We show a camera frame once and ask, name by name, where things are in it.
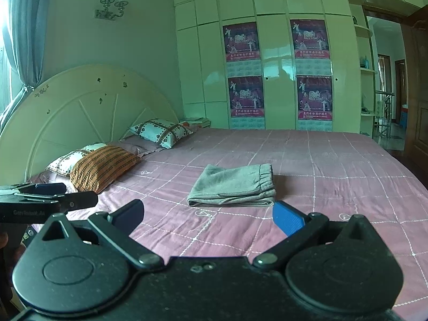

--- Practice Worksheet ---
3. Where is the stack of books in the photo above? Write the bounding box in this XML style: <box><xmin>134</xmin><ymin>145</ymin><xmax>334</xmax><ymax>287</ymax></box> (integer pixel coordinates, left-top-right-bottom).
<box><xmin>180</xmin><ymin>117</ymin><xmax>211</xmax><ymax>129</ymax></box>

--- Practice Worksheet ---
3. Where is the brown wooden door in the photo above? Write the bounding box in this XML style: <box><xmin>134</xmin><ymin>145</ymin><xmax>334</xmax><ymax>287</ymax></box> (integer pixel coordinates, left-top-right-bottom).
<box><xmin>400</xmin><ymin>4</ymin><xmax>428</xmax><ymax>175</ymax></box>

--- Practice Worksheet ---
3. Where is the cream round headboard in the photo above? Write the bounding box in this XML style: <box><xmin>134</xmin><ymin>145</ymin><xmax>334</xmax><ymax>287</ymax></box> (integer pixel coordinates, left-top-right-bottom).
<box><xmin>0</xmin><ymin>64</ymin><xmax>181</xmax><ymax>186</ymax></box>

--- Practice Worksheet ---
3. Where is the pink checked bed sheet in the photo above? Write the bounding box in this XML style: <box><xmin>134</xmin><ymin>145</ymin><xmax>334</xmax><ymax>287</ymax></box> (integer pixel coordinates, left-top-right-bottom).
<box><xmin>27</xmin><ymin>129</ymin><xmax>428</xmax><ymax>315</ymax></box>

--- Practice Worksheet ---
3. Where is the orange striped pillow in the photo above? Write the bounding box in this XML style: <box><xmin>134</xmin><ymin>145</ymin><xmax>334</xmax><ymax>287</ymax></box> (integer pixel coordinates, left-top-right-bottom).
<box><xmin>70</xmin><ymin>145</ymin><xmax>141</xmax><ymax>195</ymax></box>

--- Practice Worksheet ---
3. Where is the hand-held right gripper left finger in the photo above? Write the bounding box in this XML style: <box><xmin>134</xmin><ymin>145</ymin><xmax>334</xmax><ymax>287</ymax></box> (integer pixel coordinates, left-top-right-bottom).
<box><xmin>42</xmin><ymin>199</ymin><xmax>164</xmax><ymax>270</ymax></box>

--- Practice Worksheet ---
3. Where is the cream glossy wardrobe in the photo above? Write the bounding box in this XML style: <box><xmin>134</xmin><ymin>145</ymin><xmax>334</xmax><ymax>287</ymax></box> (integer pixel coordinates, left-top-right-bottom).
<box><xmin>172</xmin><ymin>0</ymin><xmax>379</xmax><ymax>136</ymax></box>

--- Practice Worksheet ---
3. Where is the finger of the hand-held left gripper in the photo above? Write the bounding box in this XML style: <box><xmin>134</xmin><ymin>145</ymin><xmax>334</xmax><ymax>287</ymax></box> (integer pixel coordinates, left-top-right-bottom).
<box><xmin>15</xmin><ymin>190</ymin><xmax>99</xmax><ymax>212</ymax></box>
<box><xmin>0</xmin><ymin>182</ymin><xmax>67</xmax><ymax>197</ymax></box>

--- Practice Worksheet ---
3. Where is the wall poster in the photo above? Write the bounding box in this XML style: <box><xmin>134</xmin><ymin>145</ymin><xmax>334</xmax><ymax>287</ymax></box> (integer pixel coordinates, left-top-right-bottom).
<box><xmin>289</xmin><ymin>19</ymin><xmax>332</xmax><ymax>74</ymax></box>
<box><xmin>227</xmin><ymin>75</ymin><xmax>267</xmax><ymax>131</ymax></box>
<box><xmin>296</xmin><ymin>74</ymin><xmax>334</xmax><ymax>132</ymax></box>
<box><xmin>222</xmin><ymin>22</ymin><xmax>262</xmax><ymax>76</ymax></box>

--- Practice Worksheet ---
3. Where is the blue-grey curtain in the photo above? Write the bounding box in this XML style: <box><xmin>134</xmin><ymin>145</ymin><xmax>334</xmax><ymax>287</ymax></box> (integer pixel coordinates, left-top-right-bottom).
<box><xmin>0</xmin><ymin>0</ymin><xmax>51</xmax><ymax>125</ymax></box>

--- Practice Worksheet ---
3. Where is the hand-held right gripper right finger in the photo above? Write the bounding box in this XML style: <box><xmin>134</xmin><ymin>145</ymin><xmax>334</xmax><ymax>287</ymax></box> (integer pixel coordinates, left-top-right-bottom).
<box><xmin>252</xmin><ymin>201</ymin><xmax>383</xmax><ymax>270</ymax></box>

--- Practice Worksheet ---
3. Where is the white heart-patterned pillow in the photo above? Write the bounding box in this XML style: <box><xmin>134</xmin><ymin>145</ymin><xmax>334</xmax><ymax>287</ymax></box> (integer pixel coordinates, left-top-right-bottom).
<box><xmin>129</xmin><ymin>118</ymin><xmax>195</xmax><ymax>150</ymax></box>
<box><xmin>45</xmin><ymin>143</ymin><xmax>108</xmax><ymax>177</ymax></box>

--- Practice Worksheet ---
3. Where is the metal rack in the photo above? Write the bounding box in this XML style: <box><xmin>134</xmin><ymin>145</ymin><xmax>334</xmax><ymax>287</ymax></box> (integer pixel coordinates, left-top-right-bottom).
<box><xmin>374</xmin><ymin>90</ymin><xmax>396</xmax><ymax>138</ymax></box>

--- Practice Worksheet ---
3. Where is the pink pillow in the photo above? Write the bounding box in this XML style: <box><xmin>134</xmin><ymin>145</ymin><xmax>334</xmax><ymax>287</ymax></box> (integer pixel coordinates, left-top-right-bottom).
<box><xmin>28</xmin><ymin>170</ymin><xmax>79</xmax><ymax>193</ymax></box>
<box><xmin>119</xmin><ymin>134</ymin><xmax>168</xmax><ymax>158</ymax></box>

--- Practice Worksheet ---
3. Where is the twin-shade wall lamp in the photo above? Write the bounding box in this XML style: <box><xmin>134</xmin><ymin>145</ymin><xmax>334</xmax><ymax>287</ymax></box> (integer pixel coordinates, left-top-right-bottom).
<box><xmin>94</xmin><ymin>0</ymin><xmax>128</xmax><ymax>21</ymax></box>

